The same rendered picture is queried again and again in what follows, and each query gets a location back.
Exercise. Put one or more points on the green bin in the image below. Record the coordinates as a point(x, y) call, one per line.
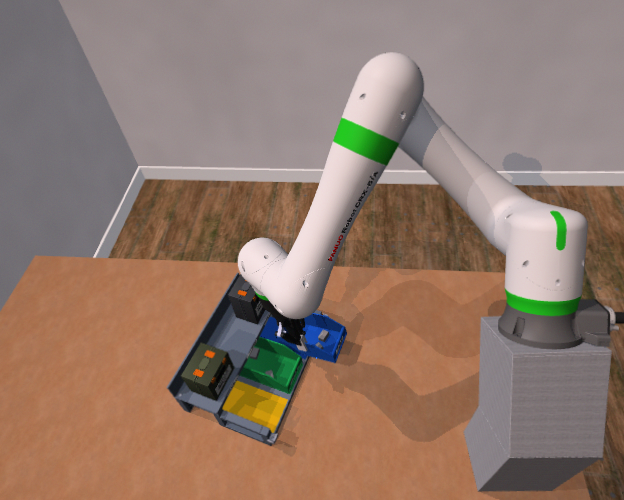
point(276, 357)

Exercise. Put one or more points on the blue bin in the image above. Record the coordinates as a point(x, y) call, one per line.
point(314, 324)

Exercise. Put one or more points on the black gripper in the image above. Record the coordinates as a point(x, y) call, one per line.
point(292, 326)

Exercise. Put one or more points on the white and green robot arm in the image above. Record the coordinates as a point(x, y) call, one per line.
point(544, 245)

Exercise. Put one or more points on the grey metal shelf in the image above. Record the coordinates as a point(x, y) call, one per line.
point(247, 403)

